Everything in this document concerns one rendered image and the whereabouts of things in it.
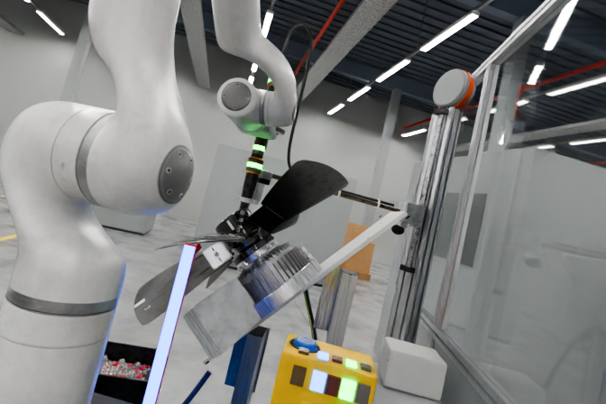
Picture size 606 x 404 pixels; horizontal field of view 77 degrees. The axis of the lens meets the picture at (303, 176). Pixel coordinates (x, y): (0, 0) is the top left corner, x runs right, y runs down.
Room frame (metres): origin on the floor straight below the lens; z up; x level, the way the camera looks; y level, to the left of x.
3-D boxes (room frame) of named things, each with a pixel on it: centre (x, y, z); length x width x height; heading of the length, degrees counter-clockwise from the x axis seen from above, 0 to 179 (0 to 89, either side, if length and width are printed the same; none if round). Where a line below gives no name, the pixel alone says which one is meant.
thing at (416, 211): (1.38, -0.41, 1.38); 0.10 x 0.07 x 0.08; 119
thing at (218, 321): (1.02, 0.12, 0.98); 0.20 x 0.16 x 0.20; 84
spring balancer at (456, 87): (1.43, -0.49, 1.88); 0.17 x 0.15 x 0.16; 174
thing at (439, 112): (1.40, -0.45, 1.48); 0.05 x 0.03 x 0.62; 29
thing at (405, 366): (1.21, -0.46, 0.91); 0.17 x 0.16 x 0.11; 84
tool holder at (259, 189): (1.08, 0.13, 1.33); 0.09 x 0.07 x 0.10; 119
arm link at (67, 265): (0.49, 0.28, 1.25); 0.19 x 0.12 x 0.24; 76
